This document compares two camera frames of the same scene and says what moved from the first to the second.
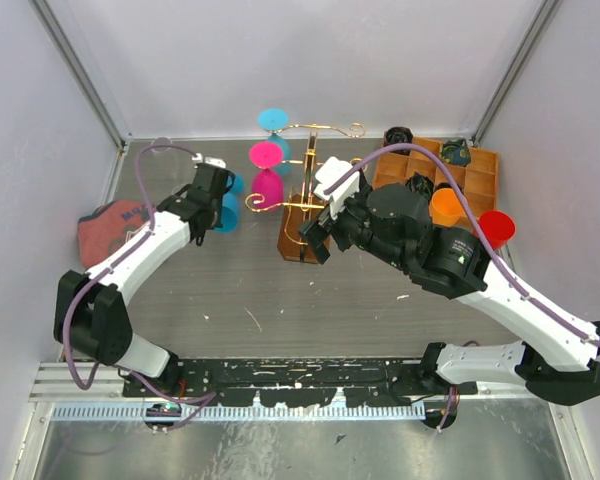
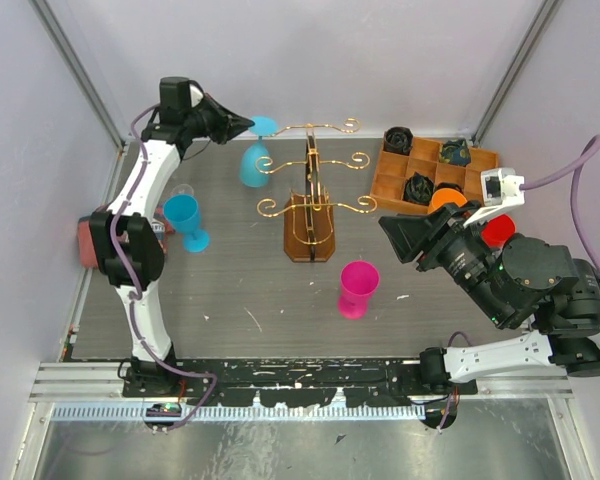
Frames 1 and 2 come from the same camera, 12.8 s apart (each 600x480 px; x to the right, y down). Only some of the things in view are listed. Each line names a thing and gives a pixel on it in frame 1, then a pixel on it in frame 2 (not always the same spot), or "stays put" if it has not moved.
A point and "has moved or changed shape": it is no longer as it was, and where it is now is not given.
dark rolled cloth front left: (419, 183) stays put
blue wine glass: (274, 120) to (255, 157)
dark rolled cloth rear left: (397, 135) stays put
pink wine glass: (267, 181) to (358, 279)
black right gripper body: (346, 223) to (452, 241)
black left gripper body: (216, 221) to (211, 121)
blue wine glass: (231, 206) has moved or changed shape
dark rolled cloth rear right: (455, 152) stays put
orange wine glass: (445, 208) stays put
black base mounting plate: (296, 381) stays put
